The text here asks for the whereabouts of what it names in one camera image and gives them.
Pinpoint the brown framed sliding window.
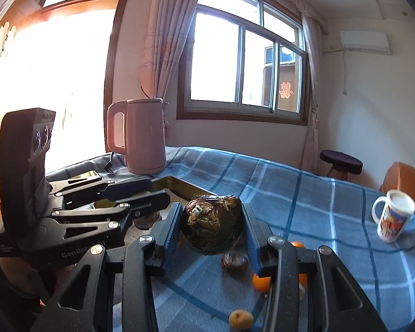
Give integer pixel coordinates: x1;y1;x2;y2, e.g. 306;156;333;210
176;0;312;126

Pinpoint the black kettle power cord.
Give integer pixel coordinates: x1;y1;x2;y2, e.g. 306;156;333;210
103;151;126;174

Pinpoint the wooden framed glass door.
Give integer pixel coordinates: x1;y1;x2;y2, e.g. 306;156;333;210
38;0;123;175

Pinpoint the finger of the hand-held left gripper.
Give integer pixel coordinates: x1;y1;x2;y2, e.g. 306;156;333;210
48;175;153;211
41;190;172;242

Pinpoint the white wall air conditioner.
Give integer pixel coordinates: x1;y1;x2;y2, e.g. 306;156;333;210
339;30;391;55

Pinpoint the white air conditioner pipe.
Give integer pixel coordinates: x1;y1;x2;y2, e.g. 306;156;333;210
342;53;350;95

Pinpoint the gold metal tin box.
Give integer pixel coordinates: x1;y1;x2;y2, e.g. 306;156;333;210
67;170;219;230

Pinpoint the beige patterned curtain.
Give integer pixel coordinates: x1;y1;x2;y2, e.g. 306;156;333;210
136;0;209;100
299;14;328;177

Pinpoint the small dark brown taro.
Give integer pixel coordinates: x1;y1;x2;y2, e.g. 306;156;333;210
221;252;249;277

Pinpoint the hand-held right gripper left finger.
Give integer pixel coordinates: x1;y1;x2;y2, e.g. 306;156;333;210
31;201;185;332

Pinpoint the small yellow-brown fruit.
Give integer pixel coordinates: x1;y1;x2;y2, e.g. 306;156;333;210
229;310;255;329

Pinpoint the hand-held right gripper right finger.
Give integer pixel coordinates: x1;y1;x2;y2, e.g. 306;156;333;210
242;203;388;332

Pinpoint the ruffled curtain valance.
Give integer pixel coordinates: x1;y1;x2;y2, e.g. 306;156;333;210
245;0;329;36

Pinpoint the white flower wall decoration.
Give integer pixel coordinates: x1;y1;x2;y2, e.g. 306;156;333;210
0;22;19;74

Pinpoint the white printed mug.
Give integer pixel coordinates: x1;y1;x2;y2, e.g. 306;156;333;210
372;190;415;244

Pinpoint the pinkish brown root tuber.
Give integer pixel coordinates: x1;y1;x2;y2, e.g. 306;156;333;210
134;212;162;231

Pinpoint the pink electric kettle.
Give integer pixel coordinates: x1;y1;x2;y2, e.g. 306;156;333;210
107;98;169;175

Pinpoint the dark round stool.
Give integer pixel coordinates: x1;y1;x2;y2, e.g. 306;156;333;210
319;150;364;181

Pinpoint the blue checkered tablecloth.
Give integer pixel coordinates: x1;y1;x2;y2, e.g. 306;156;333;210
45;145;415;332

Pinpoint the brown leather sofa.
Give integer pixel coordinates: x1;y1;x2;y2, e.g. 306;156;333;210
378;161;415;203

